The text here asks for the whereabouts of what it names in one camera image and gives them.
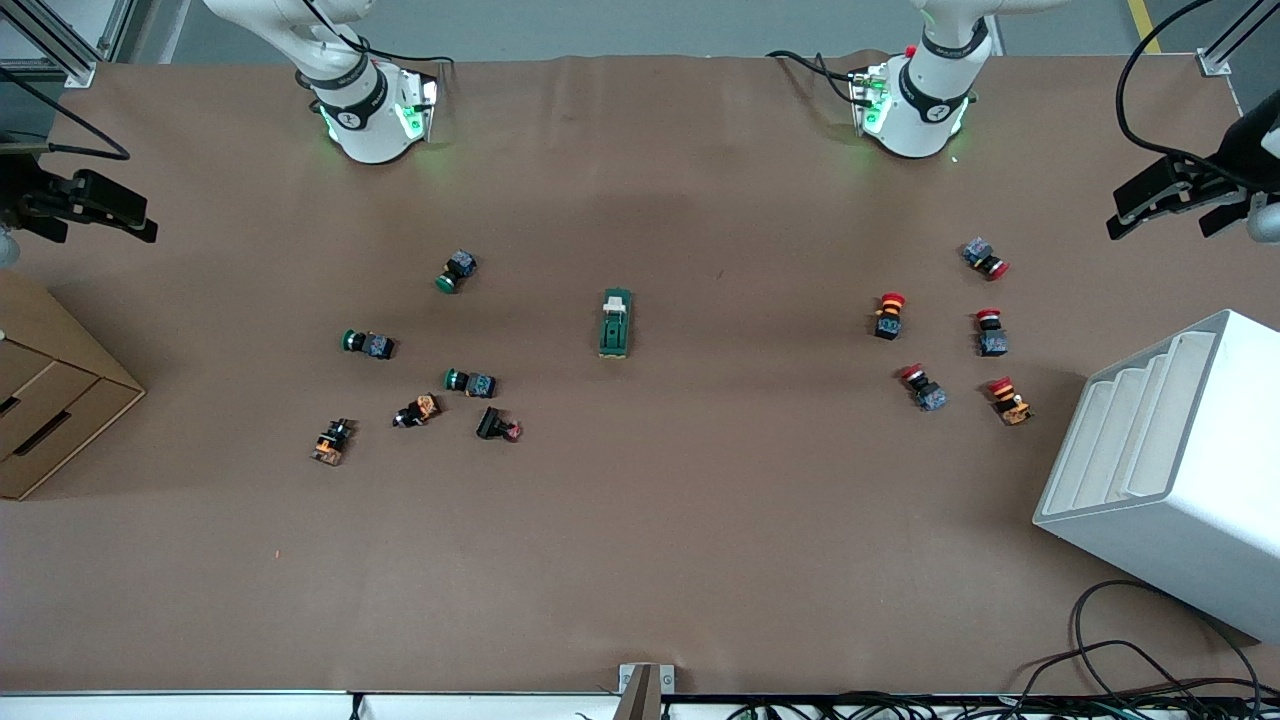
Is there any brown paper table cover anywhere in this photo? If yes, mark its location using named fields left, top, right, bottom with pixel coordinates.
left=0, top=50, right=1280, bottom=698

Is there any black looped cable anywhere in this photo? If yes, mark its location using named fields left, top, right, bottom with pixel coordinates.
left=1072, top=580, right=1263, bottom=701

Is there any white tiered organiser box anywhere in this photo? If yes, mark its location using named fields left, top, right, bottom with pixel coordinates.
left=1033, top=309, right=1280, bottom=644

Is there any white table edge rail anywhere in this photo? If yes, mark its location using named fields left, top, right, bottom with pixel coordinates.
left=0, top=688, right=1280, bottom=720

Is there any cardboard box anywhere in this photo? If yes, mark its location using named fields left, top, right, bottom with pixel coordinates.
left=0, top=268, right=147, bottom=501

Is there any metal table bracket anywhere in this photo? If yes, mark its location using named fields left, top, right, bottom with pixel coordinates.
left=618, top=663, right=676, bottom=720

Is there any aluminium frame profile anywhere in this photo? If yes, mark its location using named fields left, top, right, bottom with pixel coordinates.
left=0, top=0, right=136, bottom=89
left=1198, top=0, right=1280, bottom=77

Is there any green load switch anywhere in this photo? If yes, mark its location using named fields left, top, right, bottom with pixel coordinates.
left=597, top=288, right=633, bottom=359

